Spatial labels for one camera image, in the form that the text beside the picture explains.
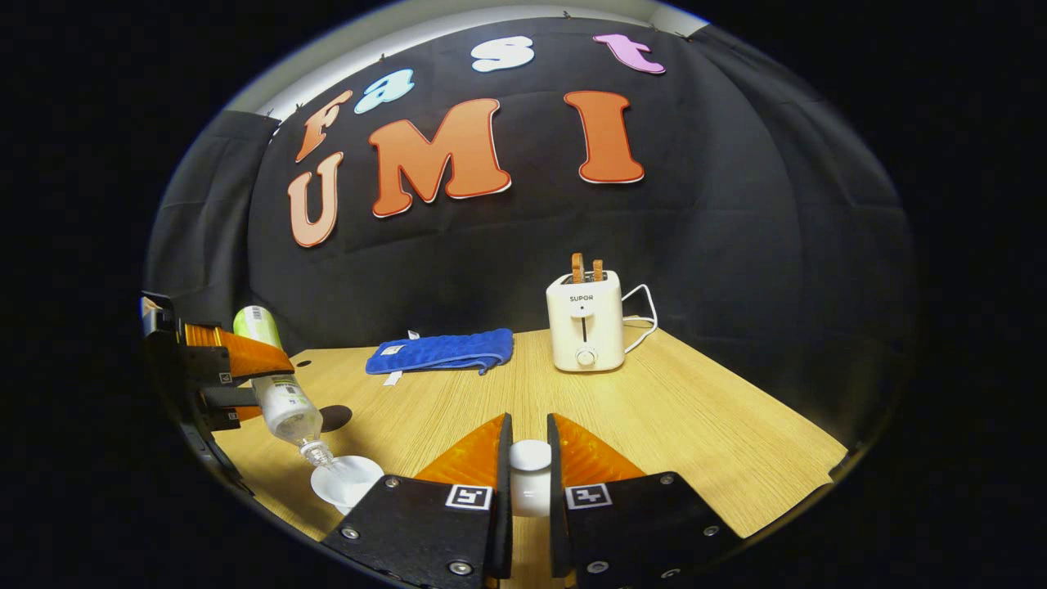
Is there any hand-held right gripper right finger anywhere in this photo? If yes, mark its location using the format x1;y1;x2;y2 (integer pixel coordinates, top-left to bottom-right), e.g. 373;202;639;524
546;411;745;589

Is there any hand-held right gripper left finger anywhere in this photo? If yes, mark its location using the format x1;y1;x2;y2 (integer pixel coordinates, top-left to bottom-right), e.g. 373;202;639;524
321;411;515;589

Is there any clear water bottle green label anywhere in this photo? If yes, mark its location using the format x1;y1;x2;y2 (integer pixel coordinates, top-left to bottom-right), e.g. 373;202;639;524
233;305;336;469

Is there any white teacup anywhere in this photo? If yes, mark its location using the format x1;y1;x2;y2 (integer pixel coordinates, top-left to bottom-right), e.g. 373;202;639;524
310;456;385;515

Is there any blue towel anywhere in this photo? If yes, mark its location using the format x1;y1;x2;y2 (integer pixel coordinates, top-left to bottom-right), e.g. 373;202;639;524
365;329;515;385

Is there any white toaster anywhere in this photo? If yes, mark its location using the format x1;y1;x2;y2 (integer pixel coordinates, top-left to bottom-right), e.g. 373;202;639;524
546;271;626;373

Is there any black backdrop cloth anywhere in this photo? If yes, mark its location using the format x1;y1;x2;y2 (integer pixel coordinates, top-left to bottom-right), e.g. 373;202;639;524
146;16;915;451

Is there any white toaster cable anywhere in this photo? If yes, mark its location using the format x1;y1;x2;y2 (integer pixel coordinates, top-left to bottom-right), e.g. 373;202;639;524
622;284;659;354

